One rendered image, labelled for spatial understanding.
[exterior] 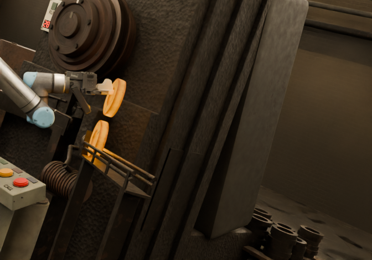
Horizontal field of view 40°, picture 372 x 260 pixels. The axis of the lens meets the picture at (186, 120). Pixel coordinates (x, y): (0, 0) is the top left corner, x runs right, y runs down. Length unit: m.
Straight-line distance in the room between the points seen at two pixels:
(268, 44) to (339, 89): 5.46
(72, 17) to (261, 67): 1.07
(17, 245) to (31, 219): 0.09
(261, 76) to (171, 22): 0.75
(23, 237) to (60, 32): 1.11
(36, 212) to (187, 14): 1.13
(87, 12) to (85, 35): 0.11
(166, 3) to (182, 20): 0.14
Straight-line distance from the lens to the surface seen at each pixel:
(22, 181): 1.53
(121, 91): 2.01
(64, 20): 2.49
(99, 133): 2.02
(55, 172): 2.25
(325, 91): 8.38
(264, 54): 2.90
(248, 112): 2.92
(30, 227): 1.72
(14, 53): 5.34
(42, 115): 1.87
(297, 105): 8.49
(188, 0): 2.38
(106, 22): 2.39
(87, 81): 2.03
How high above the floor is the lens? 1.00
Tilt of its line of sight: 3 degrees down
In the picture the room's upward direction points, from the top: 20 degrees clockwise
